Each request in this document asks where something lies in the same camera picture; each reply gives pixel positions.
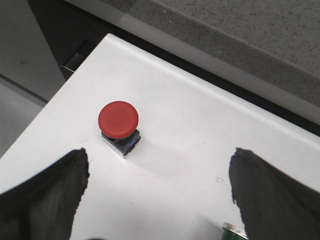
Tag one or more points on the green conveyor belt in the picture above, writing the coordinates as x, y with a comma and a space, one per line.
232, 232

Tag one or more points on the grey cabinet beside table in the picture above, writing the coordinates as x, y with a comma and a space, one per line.
37, 37

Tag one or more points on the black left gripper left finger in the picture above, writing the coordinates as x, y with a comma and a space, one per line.
44, 206

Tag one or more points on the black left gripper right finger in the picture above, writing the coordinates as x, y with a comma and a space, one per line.
273, 205

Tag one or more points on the grey stone shelf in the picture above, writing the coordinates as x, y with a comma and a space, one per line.
269, 47

